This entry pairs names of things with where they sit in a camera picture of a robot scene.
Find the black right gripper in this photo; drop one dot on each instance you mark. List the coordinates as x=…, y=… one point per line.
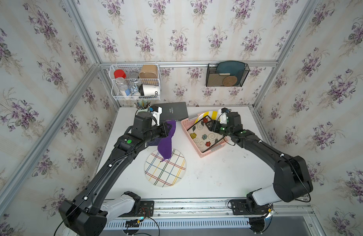
x=214, y=122

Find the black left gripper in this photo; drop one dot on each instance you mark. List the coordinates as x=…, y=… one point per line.
x=164, y=126

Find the purple cloth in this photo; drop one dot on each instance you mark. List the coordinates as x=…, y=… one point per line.
x=165, y=145

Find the yellow striped round plate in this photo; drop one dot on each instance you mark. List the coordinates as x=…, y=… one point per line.
x=212, y=114

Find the square floral plate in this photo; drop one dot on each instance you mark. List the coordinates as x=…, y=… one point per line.
x=202, y=137

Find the round plaid plate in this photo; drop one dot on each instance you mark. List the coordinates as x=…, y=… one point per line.
x=162, y=172

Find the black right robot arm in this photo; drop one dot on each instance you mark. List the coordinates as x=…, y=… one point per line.
x=291, y=176

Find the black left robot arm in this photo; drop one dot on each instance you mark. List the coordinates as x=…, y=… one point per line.
x=87, y=214

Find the teal plate in holder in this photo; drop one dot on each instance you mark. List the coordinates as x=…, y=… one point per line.
x=234, y=68

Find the small navy notebook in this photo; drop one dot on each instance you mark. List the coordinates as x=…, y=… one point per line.
x=154, y=142

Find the dark grey book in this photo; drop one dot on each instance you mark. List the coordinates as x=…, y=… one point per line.
x=176, y=111

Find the pink plastic basket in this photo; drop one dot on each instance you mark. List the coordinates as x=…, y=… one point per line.
x=186, y=124

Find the green pen cup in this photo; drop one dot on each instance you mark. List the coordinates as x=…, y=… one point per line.
x=142, y=105

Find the white cylindrical can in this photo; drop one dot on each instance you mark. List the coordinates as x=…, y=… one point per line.
x=149, y=90

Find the round cork coaster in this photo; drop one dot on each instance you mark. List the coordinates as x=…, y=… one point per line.
x=229, y=81

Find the brown paper box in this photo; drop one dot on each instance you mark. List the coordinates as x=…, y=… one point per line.
x=148, y=72

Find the clear plastic bottle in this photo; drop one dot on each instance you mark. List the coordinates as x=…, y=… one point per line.
x=122, y=86

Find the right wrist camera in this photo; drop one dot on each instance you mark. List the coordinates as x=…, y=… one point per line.
x=223, y=115

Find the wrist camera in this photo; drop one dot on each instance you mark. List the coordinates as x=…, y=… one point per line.
x=223, y=115
x=156, y=113

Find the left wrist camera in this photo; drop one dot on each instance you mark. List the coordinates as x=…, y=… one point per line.
x=156, y=113

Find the black mesh wall holder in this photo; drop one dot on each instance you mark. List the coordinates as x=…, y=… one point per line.
x=215, y=80

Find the white wire basket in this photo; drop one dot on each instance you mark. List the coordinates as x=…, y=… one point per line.
x=133, y=81

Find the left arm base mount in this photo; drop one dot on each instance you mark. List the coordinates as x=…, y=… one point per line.
x=140, y=209

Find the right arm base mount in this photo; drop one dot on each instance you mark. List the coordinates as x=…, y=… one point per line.
x=259, y=216

